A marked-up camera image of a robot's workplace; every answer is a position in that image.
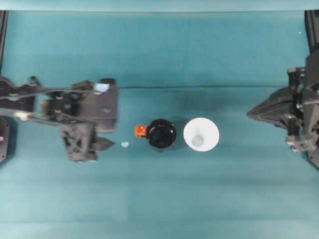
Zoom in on thin camera cable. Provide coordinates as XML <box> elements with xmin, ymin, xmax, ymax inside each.
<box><xmin>0</xmin><ymin>87</ymin><xmax>100</xmax><ymax>100</ymax></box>

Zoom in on black frame post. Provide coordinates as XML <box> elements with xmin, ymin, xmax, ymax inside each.
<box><xmin>304</xmin><ymin>9</ymin><xmax>319</xmax><ymax>54</ymax></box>
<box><xmin>0</xmin><ymin>9</ymin><xmax>9</xmax><ymax>73</ymax></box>

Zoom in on black cup holder red handle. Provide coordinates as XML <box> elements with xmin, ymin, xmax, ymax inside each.
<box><xmin>134</xmin><ymin>118</ymin><xmax>178</xmax><ymax>152</ymax></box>

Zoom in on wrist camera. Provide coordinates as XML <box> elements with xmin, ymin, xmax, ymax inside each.
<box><xmin>92</xmin><ymin>78</ymin><xmax>119</xmax><ymax>125</ymax></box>

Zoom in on white paper cup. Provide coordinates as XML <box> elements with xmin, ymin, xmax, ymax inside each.
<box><xmin>183</xmin><ymin>117</ymin><xmax>220</xmax><ymax>152</ymax></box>

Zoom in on blue-green table cloth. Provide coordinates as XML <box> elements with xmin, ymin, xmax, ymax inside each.
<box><xmin>0</xmin><ymin>9</ymin><xmax>319</xmax><ymax>239</ymax></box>

